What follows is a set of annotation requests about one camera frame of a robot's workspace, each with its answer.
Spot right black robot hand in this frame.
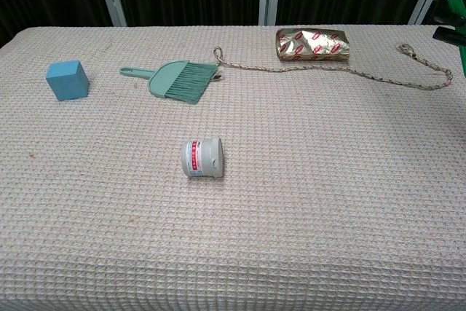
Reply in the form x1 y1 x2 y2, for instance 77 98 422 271
427 0 466 48

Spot green hand brush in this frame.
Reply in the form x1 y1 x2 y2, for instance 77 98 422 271
119 60 219 105

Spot gold foil snack packet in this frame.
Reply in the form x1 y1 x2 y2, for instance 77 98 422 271
275 28 352 62

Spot white plastic jar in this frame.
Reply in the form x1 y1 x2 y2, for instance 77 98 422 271
181 136 224 180

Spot beige waffle table cloth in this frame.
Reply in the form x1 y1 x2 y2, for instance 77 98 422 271
0 25 466 311

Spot blue cube block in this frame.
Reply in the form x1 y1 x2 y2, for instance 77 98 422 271
45 59 90 102

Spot braided rope with clasp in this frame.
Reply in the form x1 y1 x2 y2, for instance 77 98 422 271
213 43 454 90

